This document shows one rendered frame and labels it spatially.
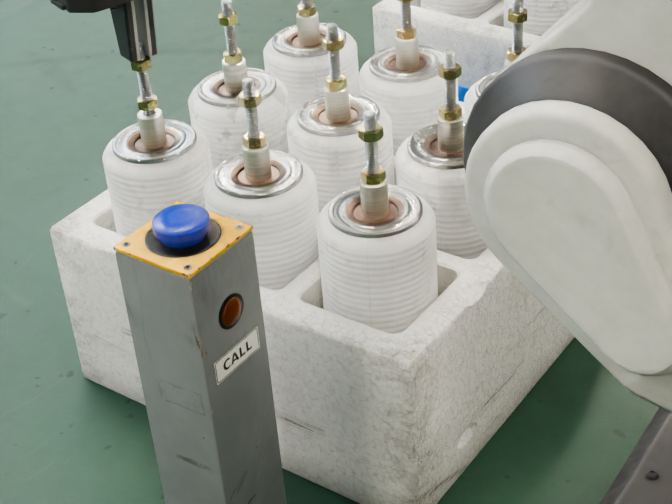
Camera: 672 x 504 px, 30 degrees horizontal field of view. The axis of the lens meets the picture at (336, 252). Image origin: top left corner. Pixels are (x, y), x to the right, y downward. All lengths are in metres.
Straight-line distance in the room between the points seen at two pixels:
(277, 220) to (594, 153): 0.46
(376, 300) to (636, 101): 0.41
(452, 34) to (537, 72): 0.84
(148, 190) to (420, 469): 0.33
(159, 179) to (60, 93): 0.75
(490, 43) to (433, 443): 0.57
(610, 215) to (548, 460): 0.54
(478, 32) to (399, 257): 0.54
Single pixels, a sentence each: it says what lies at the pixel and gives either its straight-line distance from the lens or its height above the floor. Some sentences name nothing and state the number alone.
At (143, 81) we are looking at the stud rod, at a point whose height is 0.31.
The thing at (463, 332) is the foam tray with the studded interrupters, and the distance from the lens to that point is 1.02.
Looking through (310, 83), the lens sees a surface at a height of 0.23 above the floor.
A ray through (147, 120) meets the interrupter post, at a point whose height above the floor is 0.28.
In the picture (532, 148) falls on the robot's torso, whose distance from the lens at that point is 0.63.
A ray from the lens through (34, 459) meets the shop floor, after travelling 1.20.
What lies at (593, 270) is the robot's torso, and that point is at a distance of 0.65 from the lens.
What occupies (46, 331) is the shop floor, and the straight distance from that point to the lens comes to 1.35.
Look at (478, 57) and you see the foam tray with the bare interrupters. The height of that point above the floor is 0.15.
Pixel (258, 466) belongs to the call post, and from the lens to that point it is 0.99.
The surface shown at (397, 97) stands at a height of 0.24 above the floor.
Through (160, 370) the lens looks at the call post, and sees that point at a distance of 0.92.
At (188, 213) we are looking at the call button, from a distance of 0.87.
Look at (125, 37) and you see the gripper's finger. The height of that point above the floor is 0.36.
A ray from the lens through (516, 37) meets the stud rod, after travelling 1.15.
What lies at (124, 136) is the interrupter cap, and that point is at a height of 0.25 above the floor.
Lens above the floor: 0.79
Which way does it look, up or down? 34 degrees down
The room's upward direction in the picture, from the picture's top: 5 degrees counter-clockwise
